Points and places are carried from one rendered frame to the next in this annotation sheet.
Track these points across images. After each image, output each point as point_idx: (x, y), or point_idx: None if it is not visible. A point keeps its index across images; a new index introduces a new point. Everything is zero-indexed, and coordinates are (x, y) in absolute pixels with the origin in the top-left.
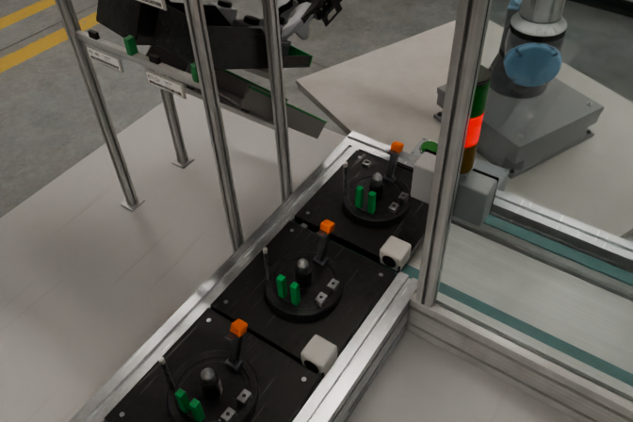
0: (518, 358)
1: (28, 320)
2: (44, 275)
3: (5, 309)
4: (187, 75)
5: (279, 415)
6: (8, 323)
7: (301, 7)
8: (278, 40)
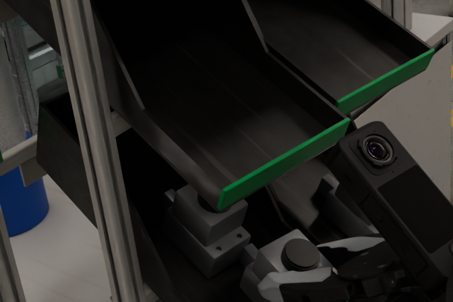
0: None
1: (41, 300)
2: (110, 294)
3: (66, 277)
4: (10, 150)
5: None
6: (44, 285)
7: (318, 273)
8: (108, 233)
